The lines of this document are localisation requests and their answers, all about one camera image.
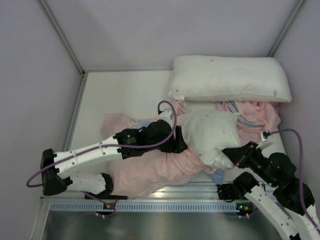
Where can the bare white pillow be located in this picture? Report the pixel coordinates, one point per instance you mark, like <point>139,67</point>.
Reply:
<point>201,78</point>

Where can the aluminium mounting rail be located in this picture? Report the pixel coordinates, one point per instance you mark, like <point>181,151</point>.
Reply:
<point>189,191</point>

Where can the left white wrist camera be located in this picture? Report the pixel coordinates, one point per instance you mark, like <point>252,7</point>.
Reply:
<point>167,116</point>

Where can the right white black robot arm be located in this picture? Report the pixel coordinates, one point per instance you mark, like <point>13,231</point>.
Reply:
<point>293,212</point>

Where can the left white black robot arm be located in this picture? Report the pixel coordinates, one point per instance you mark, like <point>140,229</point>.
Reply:
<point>60,170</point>

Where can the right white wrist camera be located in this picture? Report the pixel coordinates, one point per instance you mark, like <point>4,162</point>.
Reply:
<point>265,140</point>

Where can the slotted white cable duct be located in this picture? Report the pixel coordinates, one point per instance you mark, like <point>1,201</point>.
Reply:
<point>152,206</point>

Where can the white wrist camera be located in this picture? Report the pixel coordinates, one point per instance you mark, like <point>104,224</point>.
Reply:
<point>167,116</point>
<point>265,140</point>

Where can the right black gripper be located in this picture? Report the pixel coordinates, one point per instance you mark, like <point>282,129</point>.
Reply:
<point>241,153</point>

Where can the pink pillowcase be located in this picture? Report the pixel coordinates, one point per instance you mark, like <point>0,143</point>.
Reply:
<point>252,118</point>
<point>141,176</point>

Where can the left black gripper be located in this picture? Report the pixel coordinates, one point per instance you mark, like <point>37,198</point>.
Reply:
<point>178,139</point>

